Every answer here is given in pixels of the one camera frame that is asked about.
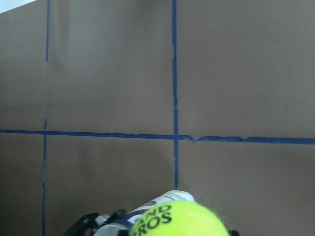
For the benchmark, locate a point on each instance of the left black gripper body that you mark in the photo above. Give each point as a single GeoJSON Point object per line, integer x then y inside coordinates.
{"type": "Point", "coordinates": [92, 222]}

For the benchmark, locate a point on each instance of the tennis ball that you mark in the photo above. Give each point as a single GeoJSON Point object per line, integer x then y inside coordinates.
{"type": "Point", "coordinates": [179, 218]}

